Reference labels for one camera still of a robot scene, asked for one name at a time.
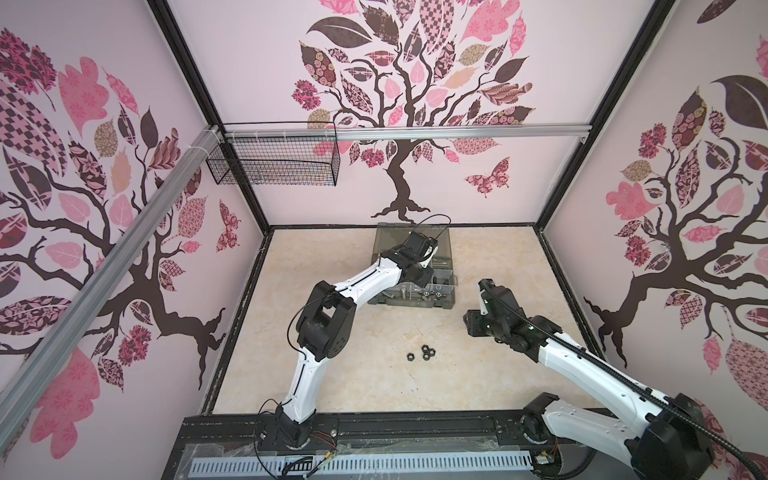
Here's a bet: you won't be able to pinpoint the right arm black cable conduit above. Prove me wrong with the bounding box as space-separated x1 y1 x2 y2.
482 281 766 480

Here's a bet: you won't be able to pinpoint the black wire mesh basket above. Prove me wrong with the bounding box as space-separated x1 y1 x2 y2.
206 120 341 186

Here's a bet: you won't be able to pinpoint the grey plastic compartment organizer box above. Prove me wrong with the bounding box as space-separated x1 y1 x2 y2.
368 223 457 310

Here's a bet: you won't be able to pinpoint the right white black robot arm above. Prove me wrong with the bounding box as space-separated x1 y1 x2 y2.
463 279 716 479

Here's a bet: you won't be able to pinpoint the silver wing nut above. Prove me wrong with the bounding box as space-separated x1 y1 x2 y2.
420 290 447 301

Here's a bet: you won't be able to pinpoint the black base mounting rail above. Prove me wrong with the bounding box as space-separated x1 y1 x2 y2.
177 410 537 451

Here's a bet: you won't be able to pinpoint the white slotted cable duct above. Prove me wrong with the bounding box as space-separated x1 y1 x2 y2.
186 451 533 479

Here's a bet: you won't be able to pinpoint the aluminium rail on wall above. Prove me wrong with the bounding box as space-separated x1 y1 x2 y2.
225 123 592 141
1 125 221 448

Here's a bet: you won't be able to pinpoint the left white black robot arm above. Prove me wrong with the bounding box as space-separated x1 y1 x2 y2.
275 230 439 449

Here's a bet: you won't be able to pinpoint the aluminium rail on left wall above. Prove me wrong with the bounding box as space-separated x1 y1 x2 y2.
1 125 221 448

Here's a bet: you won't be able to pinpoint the aluminium rail on back wall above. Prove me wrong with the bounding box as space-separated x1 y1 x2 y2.
225 123 592 141

